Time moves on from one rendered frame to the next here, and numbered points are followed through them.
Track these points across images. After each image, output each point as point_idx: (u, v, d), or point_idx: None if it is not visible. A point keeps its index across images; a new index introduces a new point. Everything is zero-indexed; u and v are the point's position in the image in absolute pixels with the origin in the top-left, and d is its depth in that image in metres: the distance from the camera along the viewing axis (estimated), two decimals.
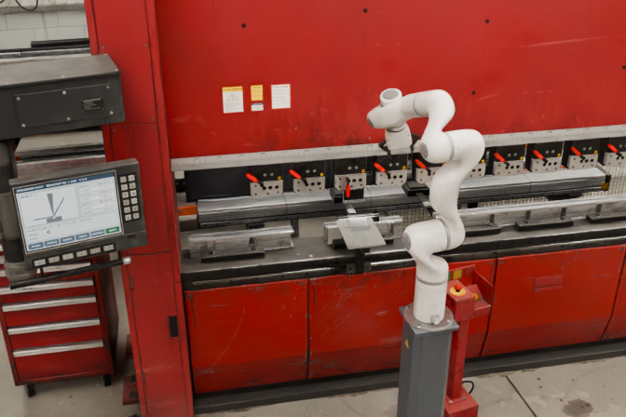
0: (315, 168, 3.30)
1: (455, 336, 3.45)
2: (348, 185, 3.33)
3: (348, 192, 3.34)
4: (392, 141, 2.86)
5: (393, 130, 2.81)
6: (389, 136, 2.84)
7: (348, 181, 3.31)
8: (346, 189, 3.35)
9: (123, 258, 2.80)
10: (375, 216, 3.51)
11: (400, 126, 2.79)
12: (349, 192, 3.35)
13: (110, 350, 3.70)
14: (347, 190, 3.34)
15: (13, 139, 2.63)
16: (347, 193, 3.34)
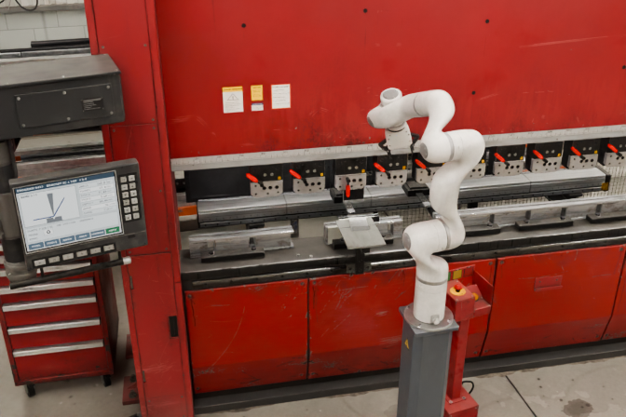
0: (315, 168, 3.30)
1: (455, 336, 3.45)
2: (348, 185, 3.33)
3: (348, 192, 3.34)
4: (392, 141, 2.86)
5: (393, 130, 2.81)
6: (389, 136, 2.84)
7: (348, 181, 3.31)
8: (346, 189, 3.35)
9: (123, 258, 2.80)
10: (375, 216, 3.51)
11: (400, 126, 2.79)
12: (349, 192, 3.35)
13: (110, 350, 3.70)
14: (347, 190, 3.34)
15: (13, 139, 2.63)
16: (347, 193, 3.34)
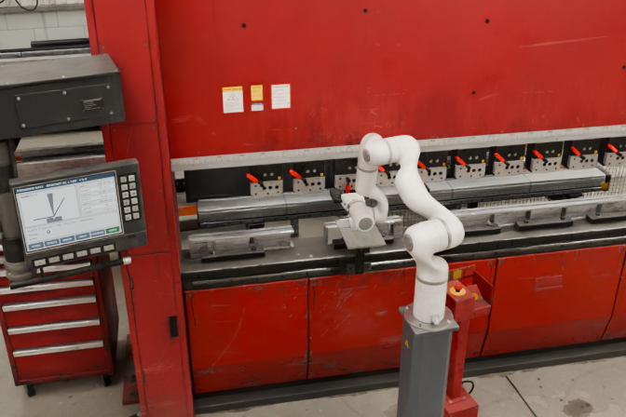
0: (315, 168, 3.30)
1: (455, 336, 3.45)
2: (348, 185, 3.33)
3: (348, 192, 3.34)
4: None
5: None
6: (347, 209, 3.23)
7: (348, 181, 3.31)
8: (346, 189, 3.35)
9: (123, 258, 2.80)
10: None
11: None
12: (349, 192, 3.35)
13: (110, 350, 3.70)
14: (347, 190, 3.34)
15: (13, 139, 2.63)
16: (347, 193, 3.34)
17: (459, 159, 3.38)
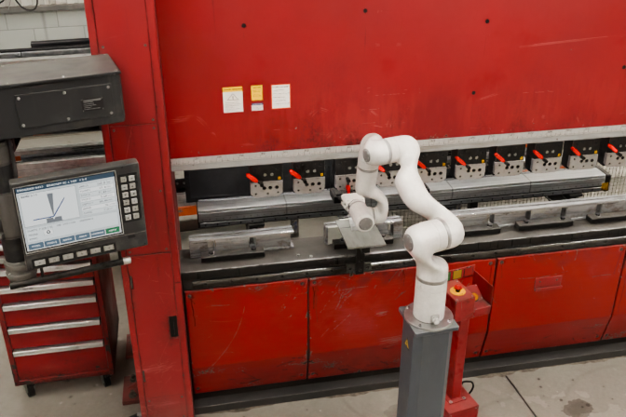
0: (315, 168, 3.30)
1: (455, 336, 3.45)
2: (348, 185, 3.33)
3: (348, 192, 3.34)
4: None
5: None
6: None
7: (348, 181, 3.31)
8: (346, 189, 3.35)
9: (123, 258, 2.80)
10: None
11: None
12: (349, 192, 3.35)
13: (110, 350, 3.70)
14: (347, 190, 3.34)
15: (13, 139, 2.63)
16: (347, 193, 3.34)
17: (459, 159, 3.38)
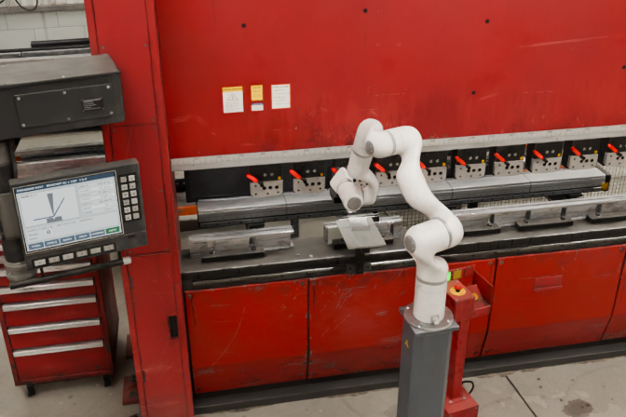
0: (315, 168, 3.30)
1: (455, 336, 3.45)
2: None
3: (336, 172, 3.28)
4: (341, 173, 3.18)
5: (341, 181, 3.12)
6: (344, 175, 3.16)
7: None
8: None
9: (123, 258, 2.80)
10: (375, 216, 3.51)
11: (337, 187, 3.11)
12: (335, 173, 3.29)
13: (110, 350, 3.70)
14: None
15: (13, 139, 2.63)
16: (336, 171, 3.28)
17: (459, 159, 3.38)
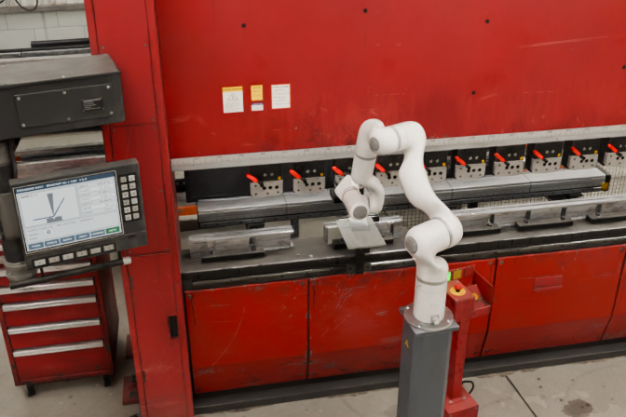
0: (315, 168, 3.30)
1: (455, 336, 3.45)
2: (342, 175, 3.30)
3: (337, 171, 3.28)
4: (347, 181, 3.10)
5: (347, 188, 3.04)
6: (349, 183, 3.08)
7: None
8: (340, 169, 3.30)
9: (123, 258, 2.80)
10: (375, 216, 3.51)
11: (343, 195, 3.03)
12: (336, 172, 3.29)
13: (110, 350, 3.70)
14: (340, 171, 3.29)
15: (13, 139, 2.63)
16: (337, 170, 3.28)
17: (459, 159, 3.38)
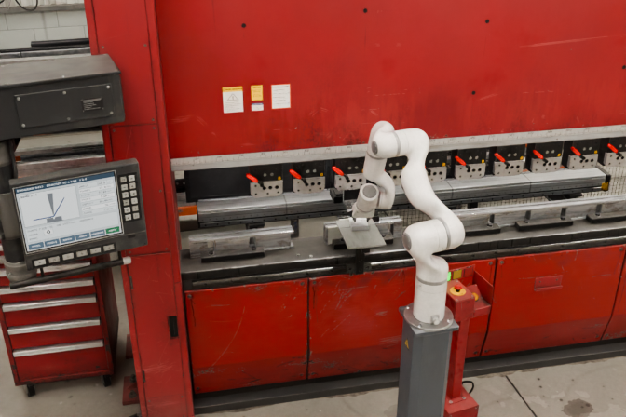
0: (315, 168, 3.30)
1: (455, 336, 3.45)
2: (342, 175, 3.30)
3: (337, 171, 3.28)
4: None
5: None
6: None
7: (347, 178, 3.30)
8: (340, 169, 3.30)
9: (123, 258, 2.80)
10: (375, 216, 3.51)
11: None
12: (336, 172, 3.29)
13: (110, 350, 3.70)
14: (340, 171, 3.29)
15: (13, 139, 2.63)
16: (337, 170, 3.28)
17: (459, 159, 3.38)
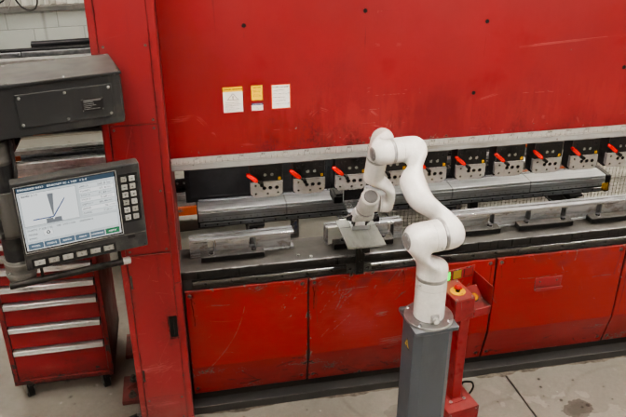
0: (315, 168, 3.30)
1: (455, 336, 3.45)
2: (342, 175, 3.30)
3: (337, 171, 3.28)
4: None
5: None
6: None
7: (347, 178, 3.30)
8: (340, 169, 3.30)
9: (123, 258, 2.80)
10: None
11: None
12: (336, 172, 3.29)
13: (110, 350, 3.70)
14: (340, 171, 3.29)
15: (13, 139, 2.63)
16: (337, 170, 3.28)
17: (459, 159, 3.38)
